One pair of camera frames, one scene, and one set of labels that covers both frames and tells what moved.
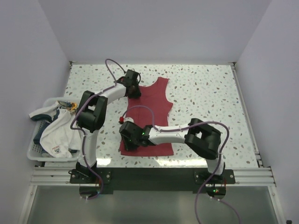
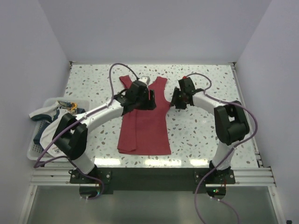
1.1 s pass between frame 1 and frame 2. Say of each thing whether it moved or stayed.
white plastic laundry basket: stayed
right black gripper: moved
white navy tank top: stayed
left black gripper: moved
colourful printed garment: stayed
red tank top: stayed
